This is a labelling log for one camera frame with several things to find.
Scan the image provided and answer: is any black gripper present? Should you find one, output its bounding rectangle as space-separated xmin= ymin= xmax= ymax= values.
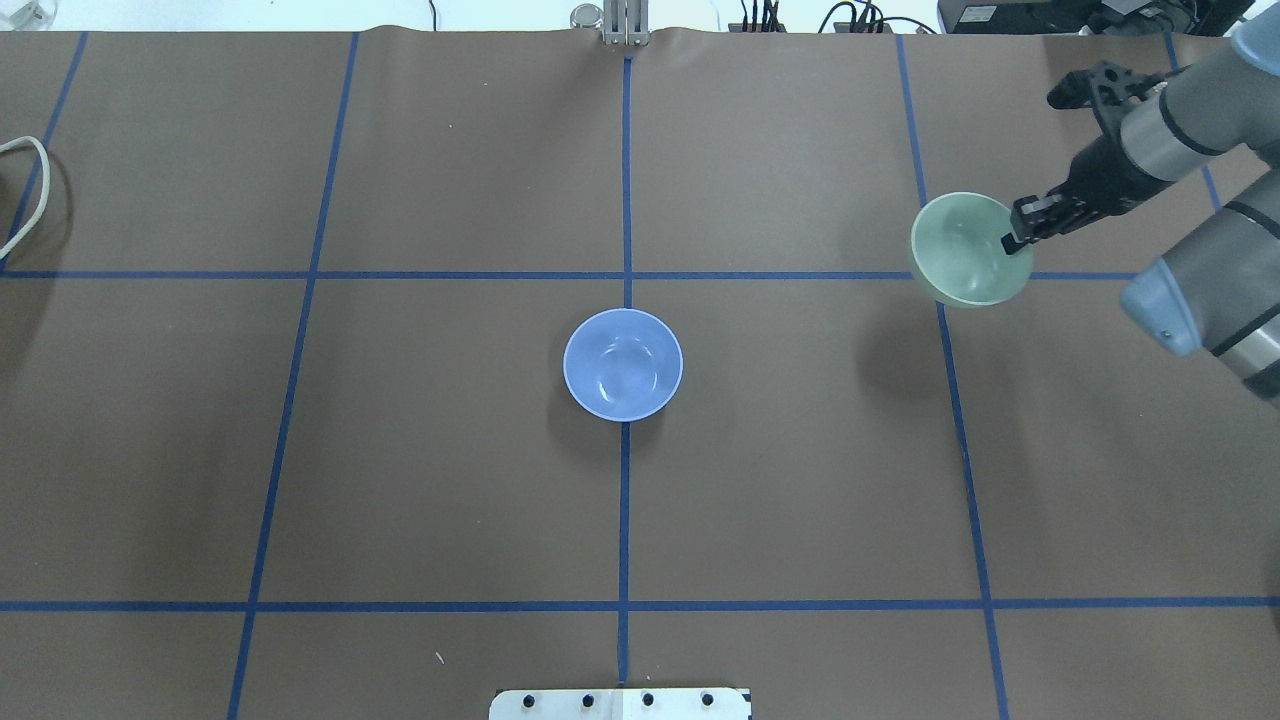
xmin=1001 ymin=136 xmax=1161 ymax=256

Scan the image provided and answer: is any green bowl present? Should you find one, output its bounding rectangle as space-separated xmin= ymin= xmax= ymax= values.
xmin=908 ymin=192 xmax=1036 ymax=307

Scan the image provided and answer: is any blue bowl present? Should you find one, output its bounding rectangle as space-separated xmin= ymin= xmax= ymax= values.
xmin=562 ymin=307 xmax=685 ymax=423

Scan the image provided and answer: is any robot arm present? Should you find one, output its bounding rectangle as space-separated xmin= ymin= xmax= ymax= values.
xmin=1001 ymin=6 xmax=1279 ymax=405

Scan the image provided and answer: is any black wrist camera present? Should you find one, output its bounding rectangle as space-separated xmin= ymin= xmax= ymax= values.
xmin=1044 ymin=61 xmax=1176 ymax=111

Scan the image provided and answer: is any aluminium frame post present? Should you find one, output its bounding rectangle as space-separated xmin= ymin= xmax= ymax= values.
xmin=602 ymin=0 xmax=650 ymax=47

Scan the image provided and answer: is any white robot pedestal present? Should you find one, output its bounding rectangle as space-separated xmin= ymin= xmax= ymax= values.
xmin=488 ymin=687 xmax=753 ymax=719

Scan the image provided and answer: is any white toaster power cord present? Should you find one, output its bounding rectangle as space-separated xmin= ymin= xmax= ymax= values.
xmin=0 ymin=136 xmax=51 ymax=263

